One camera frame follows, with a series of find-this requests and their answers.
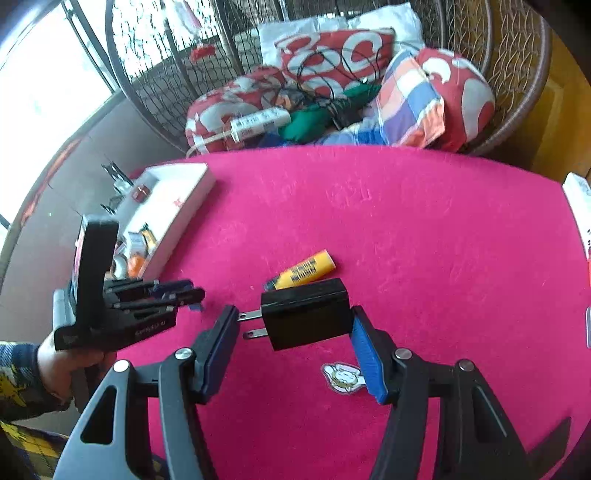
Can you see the checkered pastel cloth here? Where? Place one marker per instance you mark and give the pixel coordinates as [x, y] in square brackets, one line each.
[411, 106]

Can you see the person's left hand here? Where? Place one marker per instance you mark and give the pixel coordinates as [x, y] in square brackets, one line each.
[55, 364]

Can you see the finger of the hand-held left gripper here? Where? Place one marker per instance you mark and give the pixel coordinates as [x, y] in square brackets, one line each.
[184, 297]
[152, 286]

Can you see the person's left forearm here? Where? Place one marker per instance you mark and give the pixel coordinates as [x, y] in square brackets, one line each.
[18, 383]

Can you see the black framed window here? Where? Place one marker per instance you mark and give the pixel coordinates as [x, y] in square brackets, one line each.
[41, 92]

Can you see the small red item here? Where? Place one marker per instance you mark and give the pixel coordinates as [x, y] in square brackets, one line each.
[141, 194]

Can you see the green cloth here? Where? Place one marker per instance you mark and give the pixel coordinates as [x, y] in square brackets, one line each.
[309, 120]

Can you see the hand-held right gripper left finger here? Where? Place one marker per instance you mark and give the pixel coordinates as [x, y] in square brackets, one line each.
[217, 364]

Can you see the white printed box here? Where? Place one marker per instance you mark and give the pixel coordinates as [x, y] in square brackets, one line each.
[579, 212]

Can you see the yellow tube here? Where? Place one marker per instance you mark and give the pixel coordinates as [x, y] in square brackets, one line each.
[307, 267]

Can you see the cartoon sticker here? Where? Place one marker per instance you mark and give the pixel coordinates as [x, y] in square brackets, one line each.
[341, 378]

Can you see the brown wicker hanging chair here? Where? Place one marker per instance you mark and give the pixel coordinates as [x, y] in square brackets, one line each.
[508, 69]

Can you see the pink table cloth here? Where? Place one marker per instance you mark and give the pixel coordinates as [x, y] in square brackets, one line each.
[415, 230]

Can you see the person's plaid clothing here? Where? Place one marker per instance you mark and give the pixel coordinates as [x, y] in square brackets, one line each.
[32, 452]

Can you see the white open box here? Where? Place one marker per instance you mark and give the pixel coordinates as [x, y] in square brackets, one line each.
[184, 203]

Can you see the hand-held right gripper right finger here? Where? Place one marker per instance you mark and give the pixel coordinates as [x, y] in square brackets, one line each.
[369, 355]

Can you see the red hanging ornament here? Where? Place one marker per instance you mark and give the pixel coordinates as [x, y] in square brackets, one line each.
[199, 51]

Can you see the white pillow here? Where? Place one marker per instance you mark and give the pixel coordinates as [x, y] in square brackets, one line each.
[286, 32]

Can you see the black charger plug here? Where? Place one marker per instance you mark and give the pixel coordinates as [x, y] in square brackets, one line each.
[304, 314]

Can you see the small orange item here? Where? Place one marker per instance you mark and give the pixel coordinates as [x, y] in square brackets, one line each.
[137, 265]

